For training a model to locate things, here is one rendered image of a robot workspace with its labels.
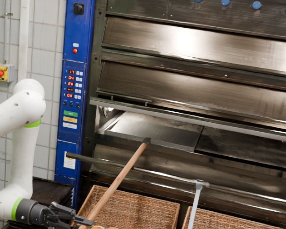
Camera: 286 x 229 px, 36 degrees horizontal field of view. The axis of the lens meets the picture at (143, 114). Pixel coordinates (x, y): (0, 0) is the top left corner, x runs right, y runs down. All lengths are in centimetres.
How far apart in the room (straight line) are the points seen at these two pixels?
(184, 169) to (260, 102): 59
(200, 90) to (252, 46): 37
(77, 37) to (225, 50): 84
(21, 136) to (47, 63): 99
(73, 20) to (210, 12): 77
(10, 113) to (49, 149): 128
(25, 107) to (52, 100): 117
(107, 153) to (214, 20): 102
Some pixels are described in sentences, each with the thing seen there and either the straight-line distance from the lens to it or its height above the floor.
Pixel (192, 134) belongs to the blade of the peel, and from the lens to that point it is 284.
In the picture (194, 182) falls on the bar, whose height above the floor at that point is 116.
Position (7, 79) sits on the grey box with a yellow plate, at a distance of 277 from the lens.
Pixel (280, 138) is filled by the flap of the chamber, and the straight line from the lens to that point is 235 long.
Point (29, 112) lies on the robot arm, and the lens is 157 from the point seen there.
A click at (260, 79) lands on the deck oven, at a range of 243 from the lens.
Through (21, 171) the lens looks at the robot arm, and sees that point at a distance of 185.
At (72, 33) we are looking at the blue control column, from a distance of 258.
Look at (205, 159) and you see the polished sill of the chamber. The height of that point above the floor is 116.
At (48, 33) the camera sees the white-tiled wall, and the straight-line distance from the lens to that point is 267.
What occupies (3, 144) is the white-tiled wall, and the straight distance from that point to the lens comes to 299.
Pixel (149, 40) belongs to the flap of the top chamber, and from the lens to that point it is 246.
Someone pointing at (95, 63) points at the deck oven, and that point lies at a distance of 258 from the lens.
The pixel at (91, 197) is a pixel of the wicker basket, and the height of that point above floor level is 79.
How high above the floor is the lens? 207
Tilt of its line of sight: 16 degrees down
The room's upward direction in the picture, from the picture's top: 7 degrees clockwise
